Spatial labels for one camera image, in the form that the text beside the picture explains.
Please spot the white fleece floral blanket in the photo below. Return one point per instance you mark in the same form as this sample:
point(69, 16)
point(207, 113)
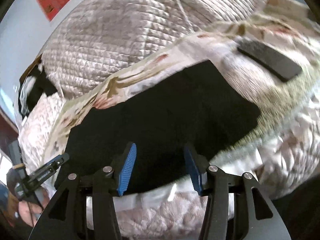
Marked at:
point(282, 100)

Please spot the dark cloth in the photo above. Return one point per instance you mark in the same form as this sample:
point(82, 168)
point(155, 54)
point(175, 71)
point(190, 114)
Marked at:
point(41, 87)

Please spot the quilted pink pillow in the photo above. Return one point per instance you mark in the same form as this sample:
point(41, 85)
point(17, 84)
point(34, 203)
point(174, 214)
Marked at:
point(130, 35)

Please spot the white cloth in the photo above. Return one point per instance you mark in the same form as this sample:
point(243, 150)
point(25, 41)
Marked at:
point(25, 97)

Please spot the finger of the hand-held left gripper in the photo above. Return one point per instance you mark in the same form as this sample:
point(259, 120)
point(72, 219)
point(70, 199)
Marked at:
point(56, 161)

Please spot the black pants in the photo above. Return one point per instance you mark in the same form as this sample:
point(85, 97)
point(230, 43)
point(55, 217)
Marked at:
point(162, 120)

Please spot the black flat rectangular object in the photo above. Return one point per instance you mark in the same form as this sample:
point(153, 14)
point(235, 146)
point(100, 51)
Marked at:
point(270, 57)

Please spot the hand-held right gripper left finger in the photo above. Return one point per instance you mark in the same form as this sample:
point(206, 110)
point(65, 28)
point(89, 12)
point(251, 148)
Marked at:
point(126, 167)

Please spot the person's left hand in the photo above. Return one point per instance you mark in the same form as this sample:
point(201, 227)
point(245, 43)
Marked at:
point(31, 211)

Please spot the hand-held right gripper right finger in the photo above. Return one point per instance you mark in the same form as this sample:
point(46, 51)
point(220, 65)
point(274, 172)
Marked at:
point(193, 167)

